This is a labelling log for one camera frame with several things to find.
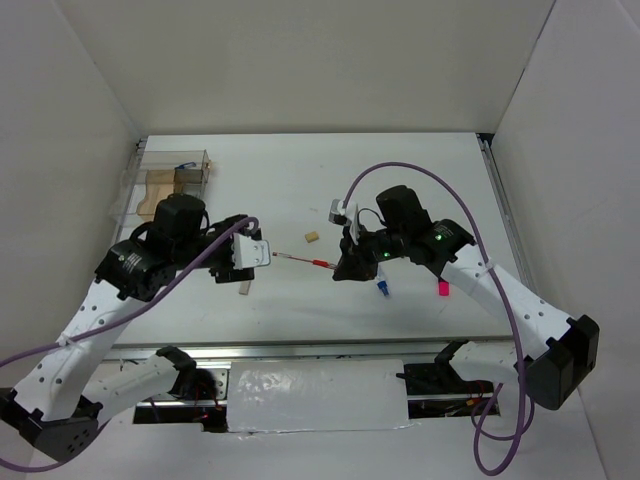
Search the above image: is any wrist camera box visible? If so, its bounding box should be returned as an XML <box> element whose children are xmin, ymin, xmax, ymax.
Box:
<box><xmin>232</xmin><ymin>233</ymin><xmax>272</xmax><ymax>270</ymax></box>
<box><xmin>328</xmin><ymin>199</ymin><xmax>360</xmax><ymax>245</ymax></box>

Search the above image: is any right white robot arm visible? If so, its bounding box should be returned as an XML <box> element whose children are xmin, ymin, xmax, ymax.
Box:
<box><xmin>329</xmin><ymin>185</ymin><xmax>600</xmax><ymax>411</ymax></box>

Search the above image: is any white tape sheet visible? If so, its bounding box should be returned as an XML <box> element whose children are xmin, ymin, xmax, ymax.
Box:
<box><xmin>226</xmin><ymin>359</ymin><xmax>410</xmax><ymax>433</ymax></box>

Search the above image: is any clear plastic organizer box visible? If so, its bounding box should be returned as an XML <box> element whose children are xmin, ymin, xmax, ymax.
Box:
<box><xmin>110</xmin><ymin>150</ymin><xmax>213</xmax><ymax>229</ymax></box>

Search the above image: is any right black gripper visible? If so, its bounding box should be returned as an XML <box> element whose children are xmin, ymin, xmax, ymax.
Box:
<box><xmin>332</xmin><ymin>221</ymin><xmax>408</xmax><ymax>281</ymax></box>

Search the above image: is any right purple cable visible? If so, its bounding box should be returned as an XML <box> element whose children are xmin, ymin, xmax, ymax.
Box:
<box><xmin>342</xmin><ymin>161</ymin><xmax>536</xmax><ymax>475</ymax></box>

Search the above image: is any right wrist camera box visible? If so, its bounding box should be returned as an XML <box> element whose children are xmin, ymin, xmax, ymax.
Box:
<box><xmin>328</xmin><ymin>199</ymin><xmax>360</xmax><ymax>245</ymax></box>

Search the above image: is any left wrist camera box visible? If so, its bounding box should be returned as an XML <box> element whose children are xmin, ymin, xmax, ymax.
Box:
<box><xmin>232</xmin><ymin>233</ymin><xmax>272</xmax><ymax>270</ymax></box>

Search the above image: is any red gel pen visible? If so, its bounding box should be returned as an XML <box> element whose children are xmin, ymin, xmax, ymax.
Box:
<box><xmin>272</xmin><ymin>252</ymin><xmax>336</xmax><ymax>270</ymax></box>

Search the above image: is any pink highlighter black cap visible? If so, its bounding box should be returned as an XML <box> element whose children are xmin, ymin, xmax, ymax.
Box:
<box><xmin>438</xmin><ymin>279</ymin><xmax>450</xmax><ymax>297</ymax></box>

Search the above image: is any beige rectangular eraser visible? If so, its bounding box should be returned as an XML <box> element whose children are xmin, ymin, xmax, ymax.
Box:
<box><xmin>238</xmin><ymin>281</ymin><xmax>251</xmax><ymax>296</ymax></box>

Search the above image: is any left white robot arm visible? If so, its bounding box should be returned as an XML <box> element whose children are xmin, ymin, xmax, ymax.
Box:
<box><xmin>1</xmin><ymin>194</ymin><xmax>271</xmax><ymax>467</ymax></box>

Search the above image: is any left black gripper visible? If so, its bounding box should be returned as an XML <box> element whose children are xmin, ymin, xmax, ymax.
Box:
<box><xmin>174</xmin><ymin>214</ymin><xmax>255</xmax><ymax>284</ymax></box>

